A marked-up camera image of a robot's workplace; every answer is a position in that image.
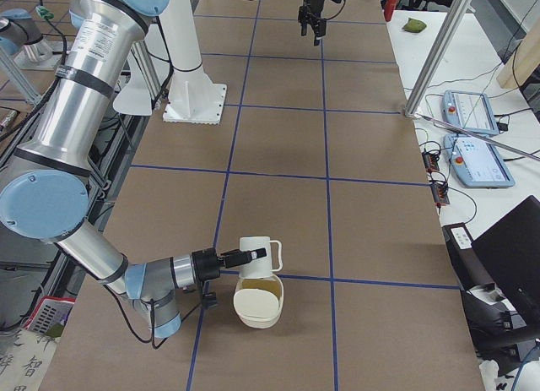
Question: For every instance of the red cylinder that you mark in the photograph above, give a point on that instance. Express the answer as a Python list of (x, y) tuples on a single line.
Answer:
[(389, 8)]

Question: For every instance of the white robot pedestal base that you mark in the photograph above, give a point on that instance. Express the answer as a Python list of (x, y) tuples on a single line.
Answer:
[(193, 97)]

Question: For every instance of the near blue teach pendant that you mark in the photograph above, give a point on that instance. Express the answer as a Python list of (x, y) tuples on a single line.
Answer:
[(475, 163)]

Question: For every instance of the blue teach pendant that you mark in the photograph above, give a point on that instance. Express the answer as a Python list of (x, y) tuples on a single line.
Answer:
[(469, 110), (475, 163)]

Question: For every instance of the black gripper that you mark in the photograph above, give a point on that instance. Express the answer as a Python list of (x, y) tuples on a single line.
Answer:
[(313, 1), (205, 265)]

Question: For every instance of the aluminium frame post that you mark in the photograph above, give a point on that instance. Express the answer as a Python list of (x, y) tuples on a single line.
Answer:
[(442, 41)]

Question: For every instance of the black monitor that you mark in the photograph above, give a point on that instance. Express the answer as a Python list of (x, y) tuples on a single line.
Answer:
[(509, 251)]

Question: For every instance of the white ceramic mug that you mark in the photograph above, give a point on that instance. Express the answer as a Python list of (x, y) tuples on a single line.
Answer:
[(260, 268)]

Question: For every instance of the green cloth pouch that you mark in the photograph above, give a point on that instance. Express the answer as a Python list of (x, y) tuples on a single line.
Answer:
[(414, 26)]

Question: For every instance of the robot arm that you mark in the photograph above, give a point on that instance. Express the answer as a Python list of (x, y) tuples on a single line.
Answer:
[(317, 7), (43, 188)]

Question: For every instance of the cream lidded bin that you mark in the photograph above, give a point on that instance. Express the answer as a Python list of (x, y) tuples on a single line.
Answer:
[(259, 302)]

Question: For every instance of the far blue teach pendant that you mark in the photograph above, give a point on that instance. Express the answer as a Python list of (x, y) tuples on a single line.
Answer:
[(469, 110)]

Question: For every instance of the green handled metal rod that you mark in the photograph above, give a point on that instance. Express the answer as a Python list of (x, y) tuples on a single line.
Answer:
[(469, 133)]

